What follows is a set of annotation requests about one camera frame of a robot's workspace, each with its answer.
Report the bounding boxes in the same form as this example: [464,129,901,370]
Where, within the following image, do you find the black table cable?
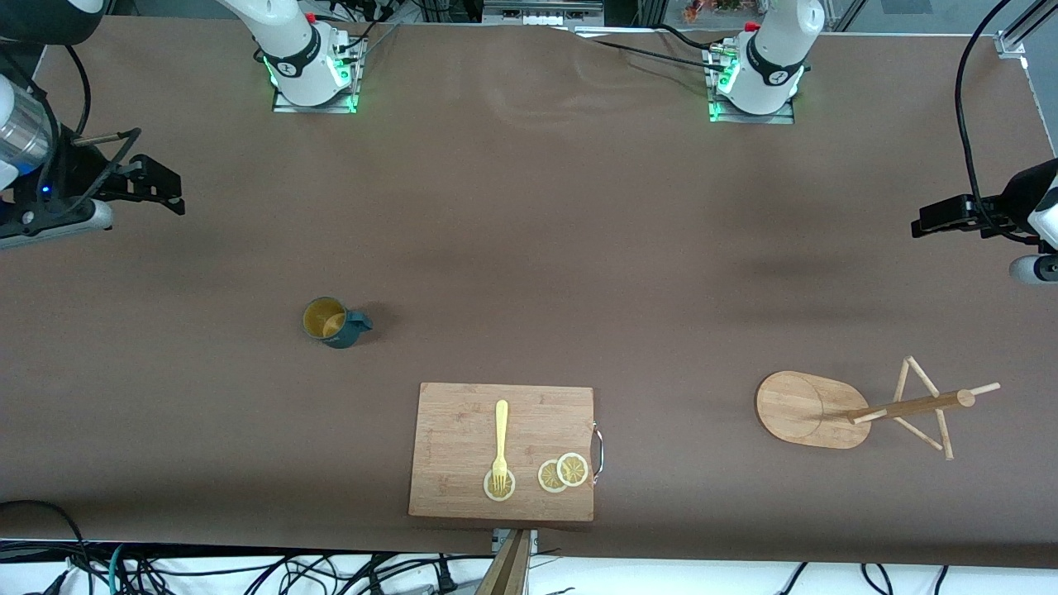
[655,23,722,52]
[570,30,722,67]

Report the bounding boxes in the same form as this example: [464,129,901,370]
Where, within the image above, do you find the teal cup with yellow inside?
[302,296,374,350]

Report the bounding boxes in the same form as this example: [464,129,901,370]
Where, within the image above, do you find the aluminium frame profile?
[995,0,1058,58]

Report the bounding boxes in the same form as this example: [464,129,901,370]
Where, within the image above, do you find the wooden cutting board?
[408,382,604,522]

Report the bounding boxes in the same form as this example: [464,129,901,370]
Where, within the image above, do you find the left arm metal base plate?
[705,43,797,126]

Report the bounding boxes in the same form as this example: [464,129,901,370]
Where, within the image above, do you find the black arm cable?
[954,0,1042,245]
[0,41,143,207]

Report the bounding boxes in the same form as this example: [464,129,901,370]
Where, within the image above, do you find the thick black floor cable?
[0,499,93,595]

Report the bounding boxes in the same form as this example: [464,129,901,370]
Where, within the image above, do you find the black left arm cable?
[954,0,1042,245]

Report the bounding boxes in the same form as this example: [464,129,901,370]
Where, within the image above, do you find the wooden camera stand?
[475,529,531,595]

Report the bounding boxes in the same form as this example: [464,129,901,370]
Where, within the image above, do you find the yellow plastic fork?
[492,400,510,490]

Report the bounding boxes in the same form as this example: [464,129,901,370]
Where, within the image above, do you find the grey metal box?
[483,0,605,26]

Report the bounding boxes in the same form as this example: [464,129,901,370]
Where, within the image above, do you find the wooden mug rack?
[755,356,1001,461]

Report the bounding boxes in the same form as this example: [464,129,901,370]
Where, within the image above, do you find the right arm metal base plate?
[271,35,363,115]

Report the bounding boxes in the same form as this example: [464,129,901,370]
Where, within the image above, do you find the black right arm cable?
[0,41,143,207]

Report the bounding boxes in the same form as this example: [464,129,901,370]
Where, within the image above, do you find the red orange plant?
[684,0,763,22]

